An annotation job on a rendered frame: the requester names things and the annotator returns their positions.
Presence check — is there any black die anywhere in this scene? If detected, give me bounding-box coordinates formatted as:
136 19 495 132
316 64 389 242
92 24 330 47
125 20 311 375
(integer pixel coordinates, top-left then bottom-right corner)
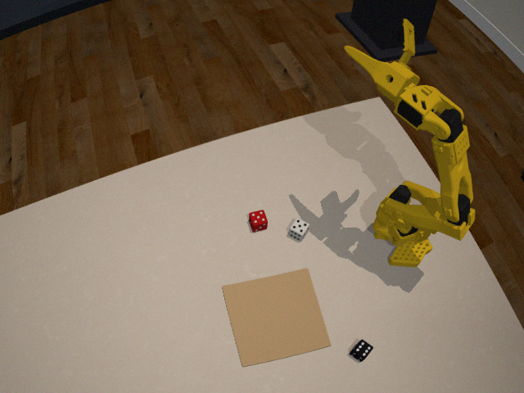
350 340 373 362

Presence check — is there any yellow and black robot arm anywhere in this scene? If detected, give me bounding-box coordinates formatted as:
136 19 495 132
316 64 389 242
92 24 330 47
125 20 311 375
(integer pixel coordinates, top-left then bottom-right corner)
373 85 475 268

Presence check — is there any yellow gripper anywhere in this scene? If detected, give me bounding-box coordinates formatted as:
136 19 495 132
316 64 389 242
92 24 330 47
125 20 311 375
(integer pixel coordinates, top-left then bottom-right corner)
344 19 420 106

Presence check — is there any red die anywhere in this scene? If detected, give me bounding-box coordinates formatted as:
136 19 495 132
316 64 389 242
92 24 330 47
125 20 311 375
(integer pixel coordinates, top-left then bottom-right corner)
249 210 268 232

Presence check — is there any tan square mat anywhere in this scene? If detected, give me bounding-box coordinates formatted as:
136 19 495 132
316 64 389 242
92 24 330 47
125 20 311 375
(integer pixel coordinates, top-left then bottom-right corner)
222 268 331 367

